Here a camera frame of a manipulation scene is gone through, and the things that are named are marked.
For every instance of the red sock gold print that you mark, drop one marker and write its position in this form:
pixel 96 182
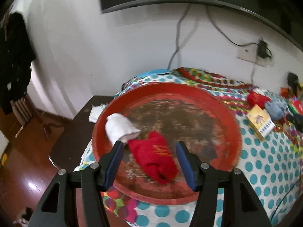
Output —
pixel 151 160
pixel 258 98

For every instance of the yellow cardboard box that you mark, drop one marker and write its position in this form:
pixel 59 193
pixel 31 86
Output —
pixel 258 120

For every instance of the round red tray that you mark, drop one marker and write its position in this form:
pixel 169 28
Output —
pixel 177 113

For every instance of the white crumpled cloth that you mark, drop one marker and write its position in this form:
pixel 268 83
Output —
pixel 95 113

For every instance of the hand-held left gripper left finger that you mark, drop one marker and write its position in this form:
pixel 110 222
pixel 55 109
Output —
pixel 113 167

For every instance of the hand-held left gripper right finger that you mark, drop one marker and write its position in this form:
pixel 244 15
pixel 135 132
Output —
pixel 187 167

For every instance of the black power adapter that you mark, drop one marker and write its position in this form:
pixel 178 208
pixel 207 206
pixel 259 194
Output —
pixel 262 48

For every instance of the red and green box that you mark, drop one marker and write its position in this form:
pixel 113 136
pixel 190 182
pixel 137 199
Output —
pixel 297 105

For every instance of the light blue sock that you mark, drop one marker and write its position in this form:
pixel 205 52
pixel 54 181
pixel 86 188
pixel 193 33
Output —
pixel 275 108

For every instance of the black hanging clothing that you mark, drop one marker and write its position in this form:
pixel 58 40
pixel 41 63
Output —
pixel 14 63

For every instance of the white sock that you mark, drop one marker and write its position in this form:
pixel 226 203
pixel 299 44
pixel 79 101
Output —
pixel 120 127

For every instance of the wall radiator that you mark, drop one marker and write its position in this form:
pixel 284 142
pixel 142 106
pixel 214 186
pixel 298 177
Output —
pixel 21 110

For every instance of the polka dot tablecloth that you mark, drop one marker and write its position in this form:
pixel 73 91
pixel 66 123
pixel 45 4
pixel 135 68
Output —
pixel 260 160

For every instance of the red snack packet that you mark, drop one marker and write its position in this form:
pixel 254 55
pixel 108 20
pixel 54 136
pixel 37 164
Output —
pixel 284 91

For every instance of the blue cloth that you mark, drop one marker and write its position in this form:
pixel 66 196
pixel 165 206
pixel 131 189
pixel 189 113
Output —
pixel 153 72

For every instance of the dark wooden table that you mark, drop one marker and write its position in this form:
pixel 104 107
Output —
pixel 71 139

